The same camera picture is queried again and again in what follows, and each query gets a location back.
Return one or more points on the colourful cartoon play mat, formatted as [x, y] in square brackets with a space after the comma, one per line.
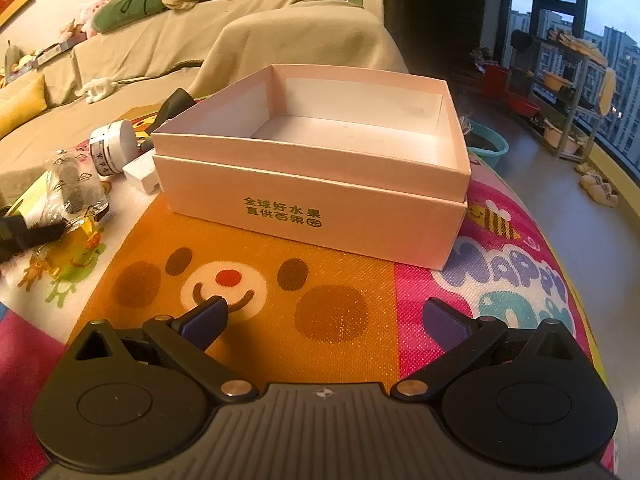
[298, 313]

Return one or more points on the white round cream jar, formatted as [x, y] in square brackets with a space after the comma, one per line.
[112, 147]

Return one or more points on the black object at left edge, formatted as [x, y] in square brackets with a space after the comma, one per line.
[21, 232]

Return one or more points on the black curved plastic holder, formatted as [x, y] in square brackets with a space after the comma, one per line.
[179, 101]

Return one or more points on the green plush pillow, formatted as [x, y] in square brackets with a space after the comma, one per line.
[119, 13]

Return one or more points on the beige covered sofa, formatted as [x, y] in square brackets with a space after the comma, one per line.
[202, 50]

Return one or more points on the pink plush toy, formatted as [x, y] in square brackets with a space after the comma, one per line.
[83, 23]

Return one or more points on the amber small bottle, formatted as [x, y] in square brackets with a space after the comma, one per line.
[81, 240]

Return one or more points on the red plastic bucket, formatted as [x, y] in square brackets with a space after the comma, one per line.
[494, 82]

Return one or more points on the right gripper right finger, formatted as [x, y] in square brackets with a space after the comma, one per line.
[465, 341]

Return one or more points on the small white plush toy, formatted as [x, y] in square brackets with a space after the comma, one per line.
[97, 89]

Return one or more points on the black metal balcony shelf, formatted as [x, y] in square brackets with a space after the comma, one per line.
[555, 63]

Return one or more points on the yellow cushion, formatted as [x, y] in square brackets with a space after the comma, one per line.
[23, 104]

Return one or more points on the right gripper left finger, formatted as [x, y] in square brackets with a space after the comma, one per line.
[181, 344]

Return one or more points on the teal plastic basin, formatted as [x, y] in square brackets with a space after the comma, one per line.
[486, 143]

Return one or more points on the small white usb charger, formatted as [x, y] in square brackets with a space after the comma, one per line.
[142, 174]

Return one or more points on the pink cardboard gift box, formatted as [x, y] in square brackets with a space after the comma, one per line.
[363, 161]

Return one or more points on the beige slippers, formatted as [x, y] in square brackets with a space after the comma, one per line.
[597, 187]

